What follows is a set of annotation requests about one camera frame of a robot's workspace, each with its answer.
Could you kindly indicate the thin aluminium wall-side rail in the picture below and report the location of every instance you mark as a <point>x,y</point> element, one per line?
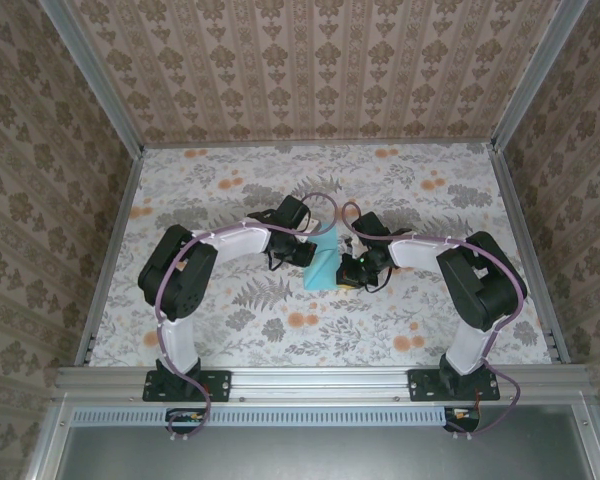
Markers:
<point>320,145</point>

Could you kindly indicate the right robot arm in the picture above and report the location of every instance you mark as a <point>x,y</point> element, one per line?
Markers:
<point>415,252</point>

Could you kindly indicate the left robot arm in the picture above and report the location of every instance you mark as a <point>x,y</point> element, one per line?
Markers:
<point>240,242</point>

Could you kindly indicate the turquoise cloth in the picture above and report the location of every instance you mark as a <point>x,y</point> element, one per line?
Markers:
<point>322,270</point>

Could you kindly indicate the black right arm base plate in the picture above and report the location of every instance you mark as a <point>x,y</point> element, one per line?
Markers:
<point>422,385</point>

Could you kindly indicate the grey metal sheet panel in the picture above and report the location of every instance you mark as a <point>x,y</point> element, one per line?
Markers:
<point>305,455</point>

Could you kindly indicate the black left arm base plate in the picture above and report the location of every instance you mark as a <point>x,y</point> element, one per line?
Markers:
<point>215,385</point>

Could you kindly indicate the aluminium panel edge rail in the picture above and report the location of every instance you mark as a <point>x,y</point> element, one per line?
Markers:
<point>47,440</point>
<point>594,440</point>

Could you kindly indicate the aluminium side rail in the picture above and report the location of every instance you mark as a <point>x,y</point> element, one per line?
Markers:
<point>110,250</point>
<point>525,235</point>

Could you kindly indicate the aluminium corner post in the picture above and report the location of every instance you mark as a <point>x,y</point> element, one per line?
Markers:
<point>99,85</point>
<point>535,75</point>

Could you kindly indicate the aluminium base beam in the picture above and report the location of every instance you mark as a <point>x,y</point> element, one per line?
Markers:
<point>320,382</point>

